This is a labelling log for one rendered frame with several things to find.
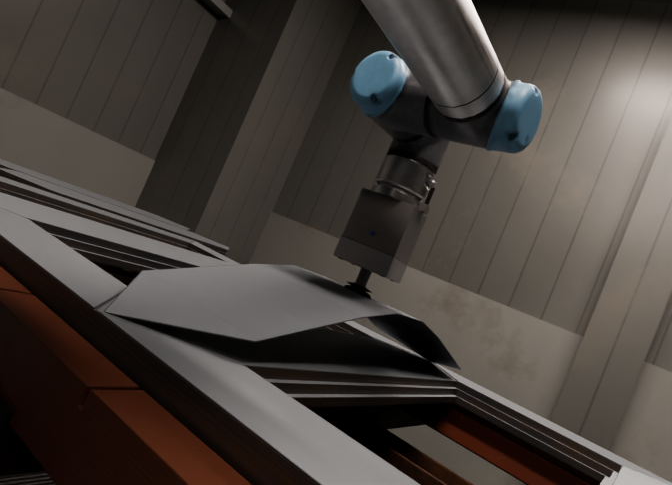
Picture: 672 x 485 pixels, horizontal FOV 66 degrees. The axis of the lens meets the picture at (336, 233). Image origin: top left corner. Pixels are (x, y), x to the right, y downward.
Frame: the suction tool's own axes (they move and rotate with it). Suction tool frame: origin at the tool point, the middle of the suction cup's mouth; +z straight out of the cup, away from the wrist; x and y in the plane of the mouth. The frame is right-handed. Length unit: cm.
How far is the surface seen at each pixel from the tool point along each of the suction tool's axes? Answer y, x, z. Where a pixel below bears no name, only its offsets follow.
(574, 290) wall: -17, -264, -43
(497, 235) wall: 37, -267, -59
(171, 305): 4.0, 29.8, 5.5
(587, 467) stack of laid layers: -35.1, -22.1, 9.0
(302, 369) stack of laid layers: -6.2, 20.0, 7.0
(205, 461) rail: -12.4, 40.8, 9.3
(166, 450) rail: -10.7, 42.4, 9.3
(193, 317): 1.1, 29.9, 5.4
